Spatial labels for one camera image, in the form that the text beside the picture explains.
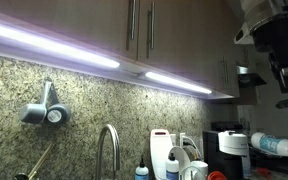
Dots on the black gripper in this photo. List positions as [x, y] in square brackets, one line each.
[272, 38]

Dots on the steel gooseneck kitchen tap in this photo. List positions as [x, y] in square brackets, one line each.
[108, 144]

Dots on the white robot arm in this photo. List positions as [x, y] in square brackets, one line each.
[256, 14]

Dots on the wooden upper cabinet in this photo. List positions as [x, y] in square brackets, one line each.
[193, 39]

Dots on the paper towel roll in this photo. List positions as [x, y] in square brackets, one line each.
[270, 144]

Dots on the white round appliance lid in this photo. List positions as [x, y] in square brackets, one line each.
[233, 143]

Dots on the black coffee machine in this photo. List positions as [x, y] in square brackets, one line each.
[229, 165]

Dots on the short under-cabinet light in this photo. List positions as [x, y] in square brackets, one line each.
[177, 83]

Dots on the orange round object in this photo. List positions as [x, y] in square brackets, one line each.
[216, 175]

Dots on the white plate in rack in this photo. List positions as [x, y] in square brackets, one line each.
[183, 159]

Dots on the white mug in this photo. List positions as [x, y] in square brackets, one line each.
[200, 169]

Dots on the white cutting board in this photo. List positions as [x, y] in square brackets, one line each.
[160, 146]

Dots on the white pump soap bottle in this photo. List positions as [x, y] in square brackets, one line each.
[172, 168]

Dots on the blue label soap bottle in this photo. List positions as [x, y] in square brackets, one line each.
[141, 172]

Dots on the long under-cabinet light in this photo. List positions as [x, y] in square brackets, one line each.
[36, 43]

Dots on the right cabinet door handle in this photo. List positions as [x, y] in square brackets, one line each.
[151, 28]

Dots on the cabinet door handle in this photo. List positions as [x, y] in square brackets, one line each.
[133, 6]
[151, 28]

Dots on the left cabinet door handle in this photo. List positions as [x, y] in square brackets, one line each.
[133, 6]

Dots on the dark measuring cup on wall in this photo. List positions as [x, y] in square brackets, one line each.
[57, 113]

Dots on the wooden utensil handle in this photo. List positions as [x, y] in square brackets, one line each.
[40, 162]

